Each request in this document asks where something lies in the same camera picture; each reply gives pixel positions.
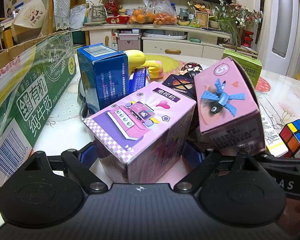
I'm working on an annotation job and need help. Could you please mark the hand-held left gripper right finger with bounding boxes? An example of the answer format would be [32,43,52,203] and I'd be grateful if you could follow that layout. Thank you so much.
[173,140,260,194]

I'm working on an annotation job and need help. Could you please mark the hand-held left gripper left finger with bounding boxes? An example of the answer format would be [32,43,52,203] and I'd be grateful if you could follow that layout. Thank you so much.
[22,142,108,195]

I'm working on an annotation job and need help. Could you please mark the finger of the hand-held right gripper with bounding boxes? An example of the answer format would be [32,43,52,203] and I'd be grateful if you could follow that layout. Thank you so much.
[259,154,300,170]

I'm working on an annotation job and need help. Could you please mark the pink television print toy box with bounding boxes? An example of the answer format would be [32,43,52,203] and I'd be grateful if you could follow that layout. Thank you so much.
[84,81,197,184]

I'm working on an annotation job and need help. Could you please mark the pink bird print toy box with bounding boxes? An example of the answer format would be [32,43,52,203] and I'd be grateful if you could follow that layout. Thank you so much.
[193,56,267,154]

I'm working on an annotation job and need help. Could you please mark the green milk cardboard box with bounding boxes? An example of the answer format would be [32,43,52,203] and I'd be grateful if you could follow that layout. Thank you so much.
[0,30,74,190]

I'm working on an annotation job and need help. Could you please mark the green medicine box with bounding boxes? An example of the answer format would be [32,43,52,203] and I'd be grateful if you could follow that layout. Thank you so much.
[222,49,262,88]

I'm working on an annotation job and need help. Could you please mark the yellow and pink plastic toy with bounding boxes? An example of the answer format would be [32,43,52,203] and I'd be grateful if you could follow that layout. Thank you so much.
[125,49,163,77]

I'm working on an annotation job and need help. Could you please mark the multicoloured puzzle cube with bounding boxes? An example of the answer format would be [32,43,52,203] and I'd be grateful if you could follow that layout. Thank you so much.
[279,119,300,158]

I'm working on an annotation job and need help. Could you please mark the white and yellow medicine box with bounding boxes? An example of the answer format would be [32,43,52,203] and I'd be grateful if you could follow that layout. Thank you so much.
[260,114,289,158]

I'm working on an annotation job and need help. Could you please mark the panda toy in clear plastic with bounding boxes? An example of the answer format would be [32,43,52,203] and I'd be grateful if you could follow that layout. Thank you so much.
[77,79,93,120]

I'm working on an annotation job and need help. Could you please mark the black puzzle cube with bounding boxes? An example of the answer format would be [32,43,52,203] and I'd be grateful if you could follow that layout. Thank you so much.
[162,74,197,99]

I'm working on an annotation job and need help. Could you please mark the blue cardboard box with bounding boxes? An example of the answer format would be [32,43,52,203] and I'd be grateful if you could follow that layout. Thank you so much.
[77,45,129,114]

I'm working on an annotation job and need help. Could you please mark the black-haired cartoon doll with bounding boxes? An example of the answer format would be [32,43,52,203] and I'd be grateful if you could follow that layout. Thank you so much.
[181,62,203,80]

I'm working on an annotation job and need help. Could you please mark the blue perforated block plate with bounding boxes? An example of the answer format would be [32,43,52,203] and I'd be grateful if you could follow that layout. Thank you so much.
[129,67,148,94]

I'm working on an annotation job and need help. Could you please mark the cream television cabinet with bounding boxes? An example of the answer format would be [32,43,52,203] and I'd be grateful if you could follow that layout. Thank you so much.
[80,22,259,60]

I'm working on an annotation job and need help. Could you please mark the stack of thin books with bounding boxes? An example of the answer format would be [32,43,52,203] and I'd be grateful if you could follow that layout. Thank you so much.
[225,42,259,57]

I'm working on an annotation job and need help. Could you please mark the green storage bin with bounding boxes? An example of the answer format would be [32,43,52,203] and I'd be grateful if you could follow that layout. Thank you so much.
[72,29,87,45]

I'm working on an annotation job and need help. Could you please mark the silver pink storage case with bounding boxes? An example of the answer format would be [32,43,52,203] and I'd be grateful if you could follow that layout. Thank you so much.
[117,31,143,52]

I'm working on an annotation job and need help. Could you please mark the white flat tray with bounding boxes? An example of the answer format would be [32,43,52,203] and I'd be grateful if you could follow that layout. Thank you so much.
[142,29,188,40]

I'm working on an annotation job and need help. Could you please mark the green potted plant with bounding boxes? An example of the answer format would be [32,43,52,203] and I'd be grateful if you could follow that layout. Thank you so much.
[210,10,243,53]

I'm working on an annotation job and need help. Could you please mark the red snack packet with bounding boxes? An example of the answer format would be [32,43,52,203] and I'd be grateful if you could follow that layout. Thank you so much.
[106,15,130,25]

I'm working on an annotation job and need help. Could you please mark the white printed plastic bag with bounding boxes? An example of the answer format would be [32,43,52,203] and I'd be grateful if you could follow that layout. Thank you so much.
[69,4,87,30]

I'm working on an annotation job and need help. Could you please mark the clear bag of tangerines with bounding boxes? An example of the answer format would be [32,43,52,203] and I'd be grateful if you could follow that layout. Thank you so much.
[152,0,178,25]

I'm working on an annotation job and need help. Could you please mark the glass kettle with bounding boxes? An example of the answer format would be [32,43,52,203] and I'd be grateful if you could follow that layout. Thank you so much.
[86,2,108,23]

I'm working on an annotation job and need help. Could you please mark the wooden dining chair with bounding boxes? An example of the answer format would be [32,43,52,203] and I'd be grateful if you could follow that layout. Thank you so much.
[2,0,70,49]

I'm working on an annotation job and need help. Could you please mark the white floor air conditioner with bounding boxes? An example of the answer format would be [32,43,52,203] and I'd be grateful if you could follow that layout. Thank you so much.
[271,0,300,77]

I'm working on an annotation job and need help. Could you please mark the white curtain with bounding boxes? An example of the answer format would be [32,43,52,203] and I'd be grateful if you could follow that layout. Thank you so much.
[256,0,273,53]

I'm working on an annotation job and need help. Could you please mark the grey lace chair cover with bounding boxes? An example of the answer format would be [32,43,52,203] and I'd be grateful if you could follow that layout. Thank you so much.
[51,0,70,32]

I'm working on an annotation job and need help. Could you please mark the clear bag of oranges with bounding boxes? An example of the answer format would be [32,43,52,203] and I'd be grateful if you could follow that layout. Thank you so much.
[129,0,157,25]

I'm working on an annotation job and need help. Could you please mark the red berry branches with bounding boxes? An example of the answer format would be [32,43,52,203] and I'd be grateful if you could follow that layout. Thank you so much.
[100,0,120,15]

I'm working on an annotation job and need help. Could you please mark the pink flower bouquet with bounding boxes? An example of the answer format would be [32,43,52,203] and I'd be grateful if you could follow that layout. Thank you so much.
[219,0,263,29]

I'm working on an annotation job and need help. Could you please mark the beige cartoon canvas bag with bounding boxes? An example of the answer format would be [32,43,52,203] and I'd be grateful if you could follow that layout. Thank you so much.
[14,0,49,29]

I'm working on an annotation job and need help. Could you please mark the wooden photo frame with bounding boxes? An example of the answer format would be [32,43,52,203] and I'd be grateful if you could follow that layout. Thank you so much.
[194,10,210,28]

